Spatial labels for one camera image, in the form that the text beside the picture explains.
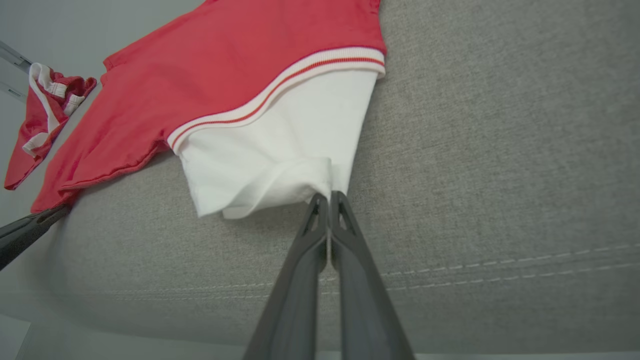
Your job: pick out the red shirt with white collar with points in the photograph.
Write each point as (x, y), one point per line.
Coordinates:
(210, 75)

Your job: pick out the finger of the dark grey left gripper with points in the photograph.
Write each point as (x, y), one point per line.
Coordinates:
(25, 235)

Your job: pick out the grey fabric sofa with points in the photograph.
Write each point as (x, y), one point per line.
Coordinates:
(500, 175)

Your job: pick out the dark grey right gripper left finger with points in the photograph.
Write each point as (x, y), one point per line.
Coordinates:
(295, 300)

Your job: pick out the red shorts with white stripe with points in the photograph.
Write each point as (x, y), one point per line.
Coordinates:
(35, 125)

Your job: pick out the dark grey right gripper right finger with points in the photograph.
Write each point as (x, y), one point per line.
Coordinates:
(362, 305)

